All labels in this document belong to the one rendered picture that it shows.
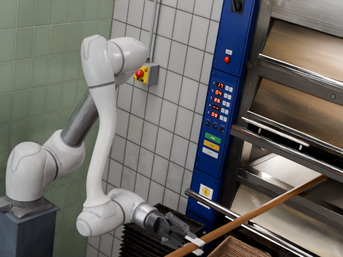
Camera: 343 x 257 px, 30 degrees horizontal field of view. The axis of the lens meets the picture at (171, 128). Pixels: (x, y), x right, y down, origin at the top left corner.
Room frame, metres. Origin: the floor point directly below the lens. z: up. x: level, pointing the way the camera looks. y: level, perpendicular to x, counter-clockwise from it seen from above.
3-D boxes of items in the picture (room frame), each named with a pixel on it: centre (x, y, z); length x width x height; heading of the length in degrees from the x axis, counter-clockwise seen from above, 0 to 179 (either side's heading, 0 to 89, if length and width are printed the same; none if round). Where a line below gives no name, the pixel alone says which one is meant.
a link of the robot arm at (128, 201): (2.14, 0.13, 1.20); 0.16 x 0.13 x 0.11; 53
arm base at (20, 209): (2.35, 0.58, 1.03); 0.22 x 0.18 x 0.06; 141
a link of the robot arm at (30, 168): (2.37, 0.56, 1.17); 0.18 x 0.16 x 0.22; 150
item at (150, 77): (3.01, 0.17, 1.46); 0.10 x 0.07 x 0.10; 53
